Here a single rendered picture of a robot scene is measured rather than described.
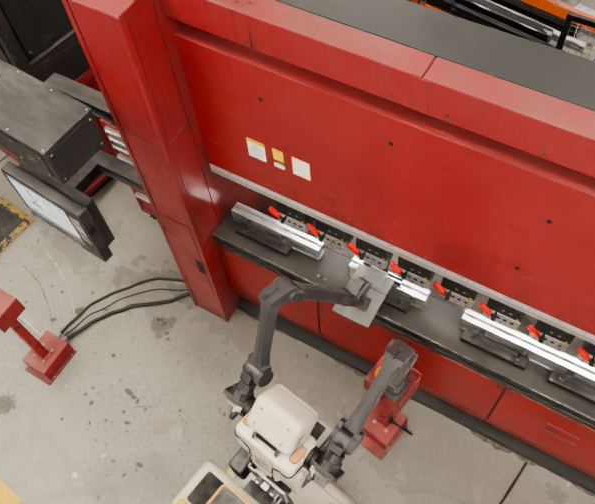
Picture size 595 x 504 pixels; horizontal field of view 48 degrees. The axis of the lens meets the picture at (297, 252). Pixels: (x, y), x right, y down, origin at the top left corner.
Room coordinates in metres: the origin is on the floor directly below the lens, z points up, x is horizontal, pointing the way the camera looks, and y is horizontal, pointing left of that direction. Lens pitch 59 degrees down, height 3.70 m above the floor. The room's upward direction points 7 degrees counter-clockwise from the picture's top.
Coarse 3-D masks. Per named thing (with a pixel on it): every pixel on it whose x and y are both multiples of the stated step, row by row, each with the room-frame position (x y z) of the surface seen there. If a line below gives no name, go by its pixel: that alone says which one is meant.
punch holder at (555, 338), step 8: (536, 320) 1.03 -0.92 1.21; (536, 328) 1.00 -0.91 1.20; (544, 328) 0.99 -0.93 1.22; (552, 328) 0.97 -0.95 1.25; (552, 336) 0.96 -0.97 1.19; (560, 336) 0.95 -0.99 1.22; (568, 336) 0.94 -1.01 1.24; (544, 344) 0.97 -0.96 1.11; (552, 344) 0.95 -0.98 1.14; (560, 344) 0.94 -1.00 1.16; (568, 344) 0.92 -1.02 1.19
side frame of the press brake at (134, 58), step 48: (96, 0) 1.85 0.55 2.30; (144, 0) 1.86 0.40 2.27; (96, 48) 1.86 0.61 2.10; (144, 48) 1.81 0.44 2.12; (144, 96) 1.76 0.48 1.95; (144, 144) 1.83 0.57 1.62; (192, 144) 1.88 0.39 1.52; (192, 192) 1.81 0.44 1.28; (240, 192) 2.06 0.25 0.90; (192, 240) 1.78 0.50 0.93; (192, 288) 1.87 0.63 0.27
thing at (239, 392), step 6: (234, 384) 0.91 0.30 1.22; (240, 384) 0.90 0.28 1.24; (246, 384) 0.90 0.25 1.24; (228, 390) 0.89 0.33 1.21; (234, 390) 0.89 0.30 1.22; (240, 390) 0.88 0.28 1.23; (246, 390) 0.88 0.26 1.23; (252, 390) 0.88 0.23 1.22; (228, 396) 0.87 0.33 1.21; (234, 396) 0.86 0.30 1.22; (240, 396) 0.86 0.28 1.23; (246, 396) 0.86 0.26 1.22; (252, 396) 0.86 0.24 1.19; (240, 402) 0.84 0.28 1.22
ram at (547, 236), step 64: (192, 64) 1.89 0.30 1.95; (256, 64) 1.73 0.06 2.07; (256, 128) 1.75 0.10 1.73; (320, 128) 1.57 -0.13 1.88; (384, 128) 1.43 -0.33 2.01; (448, 128) 1.35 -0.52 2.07; (320, 192) 1.58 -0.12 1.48; (384, 192) 1.42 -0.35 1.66; (448, 192) 1.28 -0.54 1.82; (512, 192) 1.16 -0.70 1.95; (576, 192) 1.06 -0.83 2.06; (448, 256) 1.25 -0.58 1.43; (512, 256) 1.12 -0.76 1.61; (576, 256) 1.01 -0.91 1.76; (576, 320) 0.94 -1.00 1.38
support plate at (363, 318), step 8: (360, 272) 1.45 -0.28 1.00; (352, 280) 1.42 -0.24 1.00; (384, 280) 1.40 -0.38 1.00; (392, 280) 1.39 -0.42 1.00; (384, 288) 1.36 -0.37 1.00; (376, 296) 1.32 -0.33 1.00; (384, 296) 1.32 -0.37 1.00; (336, 304) 1.31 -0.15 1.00; (376, 304) 1.28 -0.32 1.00; (336, 312) 1.27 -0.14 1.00; (344, 312) 1.26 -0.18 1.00; (352, 312) 1.26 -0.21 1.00; (360, 312) 1.26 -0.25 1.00; (368, 312) 1.25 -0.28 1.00; (376, 312) 1.25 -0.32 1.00; (352, 320) 1.22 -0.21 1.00; (360, 320) 1.22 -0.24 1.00; (368, 320) 1.21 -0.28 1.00
